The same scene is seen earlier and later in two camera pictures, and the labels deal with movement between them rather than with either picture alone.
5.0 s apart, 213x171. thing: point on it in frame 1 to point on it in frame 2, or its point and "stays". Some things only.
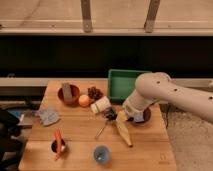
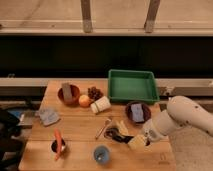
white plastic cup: (101, 105) to (137, 142)
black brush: (110, 114) to (116, 134)
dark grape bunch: (94, 94) stays
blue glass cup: (101, 153) stays
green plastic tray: (121, 82) stays
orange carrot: (58, 137) stays
